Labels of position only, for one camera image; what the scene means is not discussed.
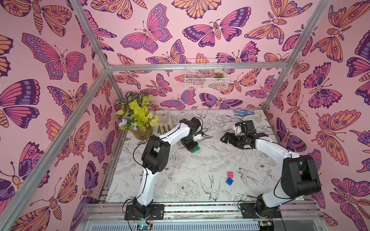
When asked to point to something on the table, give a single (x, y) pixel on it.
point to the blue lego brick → (229, 181)
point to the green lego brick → (195, 149)
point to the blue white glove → (242, 113)
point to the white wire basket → (206, 79)
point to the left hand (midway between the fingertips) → (191, 147)
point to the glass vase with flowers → (133, 112)
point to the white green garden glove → (166, 123)
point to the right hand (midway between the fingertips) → (227, 139)
